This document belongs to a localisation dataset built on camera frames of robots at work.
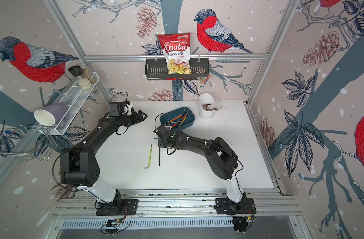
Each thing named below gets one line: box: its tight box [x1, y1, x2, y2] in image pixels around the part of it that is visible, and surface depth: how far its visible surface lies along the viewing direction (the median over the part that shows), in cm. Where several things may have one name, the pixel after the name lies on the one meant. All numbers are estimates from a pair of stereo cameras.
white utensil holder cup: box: [198, 92, 216, 120], surface depth 106 cm
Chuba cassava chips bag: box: [157, 32, 192, 75], surface depth 84 cm
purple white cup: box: [33, 102, 70, 127], surface depth 64 cm
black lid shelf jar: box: [68, 65, 92, 91], surface depth 83 cm
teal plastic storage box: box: [159, 106, 196, 132], surface depth 112 cm
